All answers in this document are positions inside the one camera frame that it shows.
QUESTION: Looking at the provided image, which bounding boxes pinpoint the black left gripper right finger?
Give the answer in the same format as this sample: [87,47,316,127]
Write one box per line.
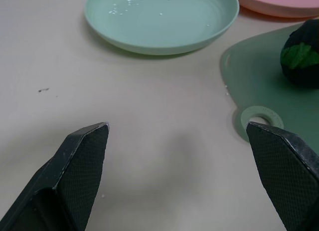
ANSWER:
[246,121,319,231]

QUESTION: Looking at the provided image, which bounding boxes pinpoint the pink plate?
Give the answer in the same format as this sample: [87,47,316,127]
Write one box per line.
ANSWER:
[233,0,319,18]

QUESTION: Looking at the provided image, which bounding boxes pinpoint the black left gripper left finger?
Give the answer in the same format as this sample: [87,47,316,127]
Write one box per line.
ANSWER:
[0,121,110,231]

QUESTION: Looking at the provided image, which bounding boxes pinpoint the dark green round vegetable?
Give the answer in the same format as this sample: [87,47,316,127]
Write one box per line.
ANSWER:
[280,19,319,89]

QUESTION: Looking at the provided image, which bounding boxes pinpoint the light green plate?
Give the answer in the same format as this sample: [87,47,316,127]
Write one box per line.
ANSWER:
[84,0,240,55]

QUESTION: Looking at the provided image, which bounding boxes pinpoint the green cutting board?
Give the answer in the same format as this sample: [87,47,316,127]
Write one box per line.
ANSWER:
[219,23,319,144]

